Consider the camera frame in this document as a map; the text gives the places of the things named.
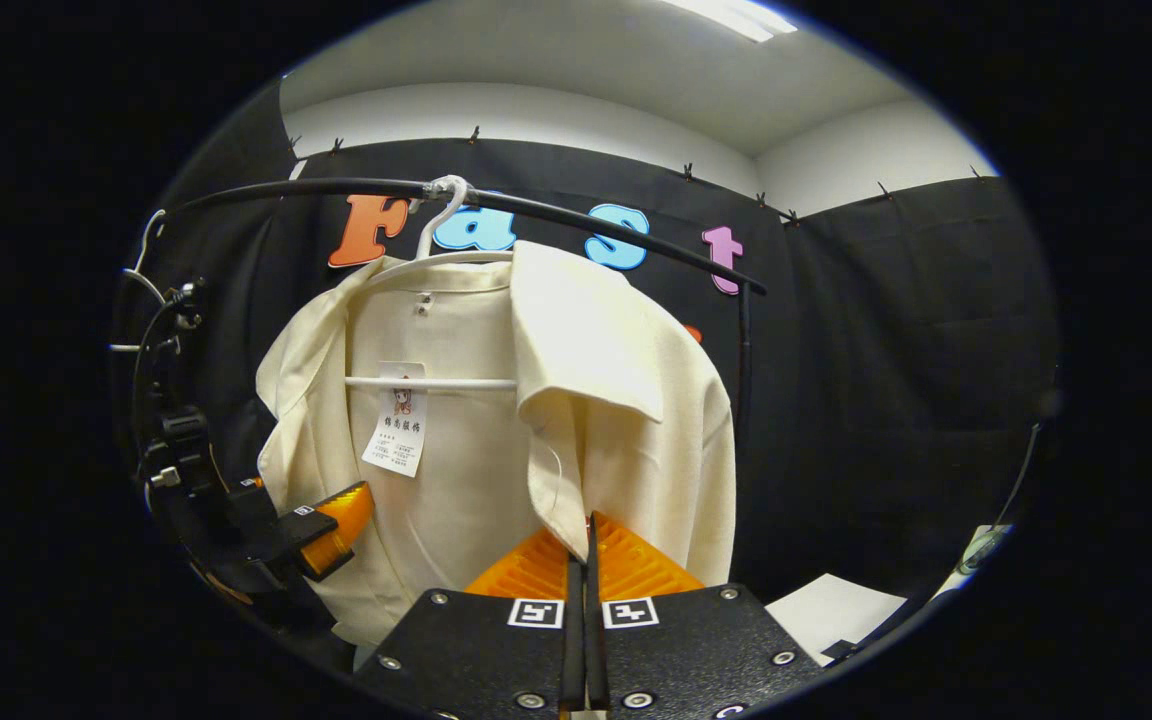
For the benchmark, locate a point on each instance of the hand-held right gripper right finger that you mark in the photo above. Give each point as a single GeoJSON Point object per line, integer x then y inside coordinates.
{"type": "Point", "coordinates": [696, 650]}

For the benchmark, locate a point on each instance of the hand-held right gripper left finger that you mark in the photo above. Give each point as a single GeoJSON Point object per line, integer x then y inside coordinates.
{"type": "Point", "coordinates": [476, 650]}

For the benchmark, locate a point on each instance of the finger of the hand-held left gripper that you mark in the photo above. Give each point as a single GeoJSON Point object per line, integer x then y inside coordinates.
{"type": "Point", "coordinates": [336, 525]}

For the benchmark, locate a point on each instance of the white plastic clothes hanger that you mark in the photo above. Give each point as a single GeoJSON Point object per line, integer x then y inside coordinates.
{"type": "Point", "coordinates": [144, 283]}
{"type": "Point", "coordinates": [436, 383]}

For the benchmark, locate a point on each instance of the cream button-up shirt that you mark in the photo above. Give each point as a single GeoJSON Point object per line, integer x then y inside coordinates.
{"type": "Point", "coordinates": [616, 400]}

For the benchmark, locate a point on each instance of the black clothes rack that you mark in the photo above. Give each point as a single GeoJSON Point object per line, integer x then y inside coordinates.
{"type": "Point", "coordinates": [356, 186]}

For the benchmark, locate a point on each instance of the white paper garment tag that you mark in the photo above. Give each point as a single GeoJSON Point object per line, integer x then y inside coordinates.
{"type": "Point", "coordinates": [396, 430]}

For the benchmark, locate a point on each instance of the white ribbed box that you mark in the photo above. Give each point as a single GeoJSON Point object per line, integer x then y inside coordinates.
{"type": "Point", "coordinates": [826, 610]}

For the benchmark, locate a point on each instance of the black backdrop cloth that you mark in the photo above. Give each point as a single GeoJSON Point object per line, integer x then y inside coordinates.
{"type": "Point", "coordinates": [886, 380]}

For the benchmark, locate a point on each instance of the ceiling light panel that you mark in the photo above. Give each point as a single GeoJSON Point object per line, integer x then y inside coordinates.
{"type": "Point", "coordinates": [736, 15]}

